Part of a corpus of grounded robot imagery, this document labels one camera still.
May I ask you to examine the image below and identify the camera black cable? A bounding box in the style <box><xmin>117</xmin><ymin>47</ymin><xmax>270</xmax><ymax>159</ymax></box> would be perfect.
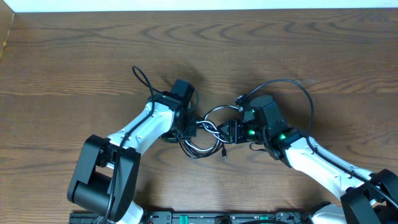
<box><xmin>239</xmin><ymin>78</ymin><xmax>398</xmax><ymax>209</ymax></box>
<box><xmin>102</xmin><ymin>65</ymin><xmax>162</xmax><ymax>224</ymax></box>

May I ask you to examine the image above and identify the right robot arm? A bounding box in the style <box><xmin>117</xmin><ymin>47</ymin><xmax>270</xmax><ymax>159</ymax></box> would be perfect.
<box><xmin>218</xmin><ymin>95</ymin><xmax>397</xmax><ymax>223</ymax></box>

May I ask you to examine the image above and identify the right camera black cable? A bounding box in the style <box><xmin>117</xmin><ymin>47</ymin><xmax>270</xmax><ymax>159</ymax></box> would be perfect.
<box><xmin>239</xmin><ymin>78</ymin><xmax>398</xmax><ymax>209</ymax></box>

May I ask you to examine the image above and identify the left camera black cable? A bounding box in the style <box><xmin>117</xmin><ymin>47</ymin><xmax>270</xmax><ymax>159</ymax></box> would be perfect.
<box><xmin>102</xmin><ymin>65</ymin><xmax>162</xmax><ymax>224</ymax></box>

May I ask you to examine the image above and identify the white USB cable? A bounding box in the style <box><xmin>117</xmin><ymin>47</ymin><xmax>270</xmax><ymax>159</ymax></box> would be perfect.
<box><xmin>183</xmin><ymin>105</ymin><xmax>243</xmax><ymax>153</ymax></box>

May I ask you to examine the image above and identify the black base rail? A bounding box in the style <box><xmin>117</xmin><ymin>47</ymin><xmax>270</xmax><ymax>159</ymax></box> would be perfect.
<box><xmin>68</xmin><ymin>211</ymin><xmax>315</xmax><ymax>224</ymax></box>

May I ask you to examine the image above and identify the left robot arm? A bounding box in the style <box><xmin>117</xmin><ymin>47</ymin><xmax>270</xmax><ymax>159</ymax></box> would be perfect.
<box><xmin>67</xmin><ymin>80</ymin><xmax>196</xmax><ymax>223</ymax></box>

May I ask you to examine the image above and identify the black USB cable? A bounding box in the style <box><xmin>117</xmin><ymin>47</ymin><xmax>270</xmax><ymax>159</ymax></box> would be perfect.
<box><xmin>178</xmin><ymin>116</ymin><xmax>234</xmax><ymax>161</ymax></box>

